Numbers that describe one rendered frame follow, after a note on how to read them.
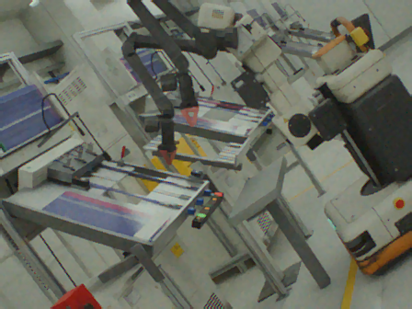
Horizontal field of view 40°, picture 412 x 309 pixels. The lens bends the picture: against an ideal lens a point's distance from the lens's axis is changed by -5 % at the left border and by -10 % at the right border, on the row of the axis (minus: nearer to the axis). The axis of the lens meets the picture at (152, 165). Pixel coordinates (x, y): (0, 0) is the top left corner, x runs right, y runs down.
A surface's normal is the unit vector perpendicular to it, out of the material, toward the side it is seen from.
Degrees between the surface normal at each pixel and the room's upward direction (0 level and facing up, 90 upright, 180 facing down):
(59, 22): 90
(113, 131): 90
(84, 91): 90
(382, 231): 90
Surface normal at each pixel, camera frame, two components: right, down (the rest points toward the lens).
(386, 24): -0.39, 0.33
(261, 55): -0.13, 0.14
